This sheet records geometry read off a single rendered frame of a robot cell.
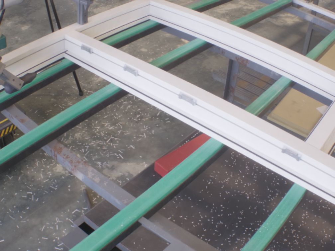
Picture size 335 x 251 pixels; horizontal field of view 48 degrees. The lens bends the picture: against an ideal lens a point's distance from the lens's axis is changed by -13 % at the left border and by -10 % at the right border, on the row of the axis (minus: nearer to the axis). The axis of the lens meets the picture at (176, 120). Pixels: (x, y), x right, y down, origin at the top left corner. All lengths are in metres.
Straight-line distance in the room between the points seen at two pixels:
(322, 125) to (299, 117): 0.54
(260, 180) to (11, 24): 3.06
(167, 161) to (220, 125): 0.32
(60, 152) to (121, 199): 0.21
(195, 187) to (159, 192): 0.41
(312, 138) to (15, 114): 0.79
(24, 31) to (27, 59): 2.45
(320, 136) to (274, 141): 0.12
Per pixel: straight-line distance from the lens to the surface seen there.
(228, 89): 1.60
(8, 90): 1.09
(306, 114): 1.60
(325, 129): 1.01
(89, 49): 1.23
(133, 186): 1.24
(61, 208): 1.97
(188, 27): 1.50
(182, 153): 1.30
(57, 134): 1.05
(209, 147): 0.97
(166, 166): 1.25
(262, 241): 0.81
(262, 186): 1.31
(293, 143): 0.93
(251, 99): 2.16
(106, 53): 1.18
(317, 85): 1.30
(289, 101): 1.64
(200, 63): 3.06
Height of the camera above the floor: 1.50
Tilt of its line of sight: 37 degrees down
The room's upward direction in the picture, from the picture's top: 6 degrees clockwise
